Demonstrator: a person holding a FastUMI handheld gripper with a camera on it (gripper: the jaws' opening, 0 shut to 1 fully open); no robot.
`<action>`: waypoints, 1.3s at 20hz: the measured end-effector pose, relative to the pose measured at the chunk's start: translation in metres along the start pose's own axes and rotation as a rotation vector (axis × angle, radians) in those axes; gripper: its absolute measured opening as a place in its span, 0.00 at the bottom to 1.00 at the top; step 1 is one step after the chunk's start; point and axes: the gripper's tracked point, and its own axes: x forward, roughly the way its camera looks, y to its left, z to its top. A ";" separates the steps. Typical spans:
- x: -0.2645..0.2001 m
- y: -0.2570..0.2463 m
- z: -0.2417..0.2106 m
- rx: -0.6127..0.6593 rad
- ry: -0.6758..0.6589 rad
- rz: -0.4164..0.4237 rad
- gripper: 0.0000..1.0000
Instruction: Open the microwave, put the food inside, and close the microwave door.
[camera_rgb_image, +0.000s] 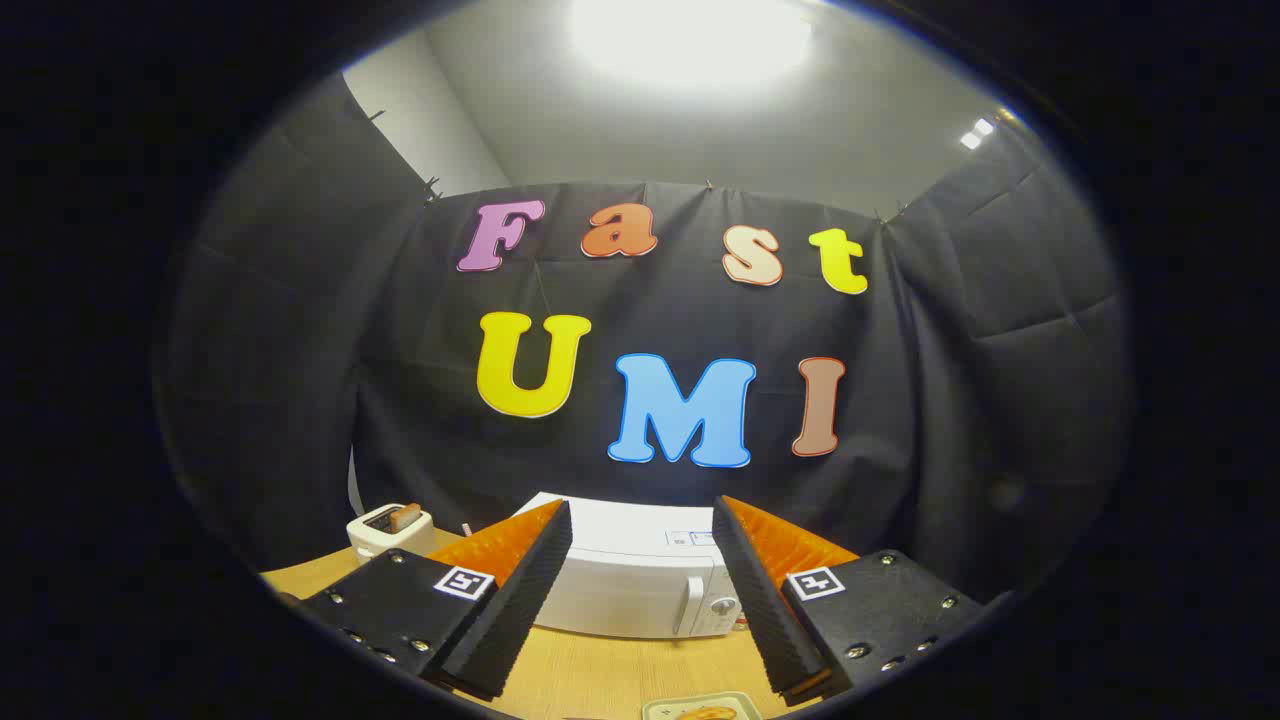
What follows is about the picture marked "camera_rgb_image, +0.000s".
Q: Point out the large ceiling light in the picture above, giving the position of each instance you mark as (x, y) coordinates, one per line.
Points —
(690, 40)

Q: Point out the white microwave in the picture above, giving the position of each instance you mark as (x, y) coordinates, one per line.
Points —
(620, 580)

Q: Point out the small ceiling light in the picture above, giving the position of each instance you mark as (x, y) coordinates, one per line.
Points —
(977, 133)

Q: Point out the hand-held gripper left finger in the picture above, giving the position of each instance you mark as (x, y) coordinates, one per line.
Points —
(530, 590)

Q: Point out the brown toast slice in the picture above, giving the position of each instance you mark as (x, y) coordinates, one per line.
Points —
(405, 517)

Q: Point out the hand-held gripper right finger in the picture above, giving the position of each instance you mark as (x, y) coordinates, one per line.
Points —
(755, 600)

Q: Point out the white toaster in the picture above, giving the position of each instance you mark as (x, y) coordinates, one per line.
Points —
(375, 535)

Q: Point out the golden bread bun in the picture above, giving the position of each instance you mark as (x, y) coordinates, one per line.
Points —
(705, 713)

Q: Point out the small cream square plate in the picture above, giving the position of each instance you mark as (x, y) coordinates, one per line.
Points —
(660, 710)

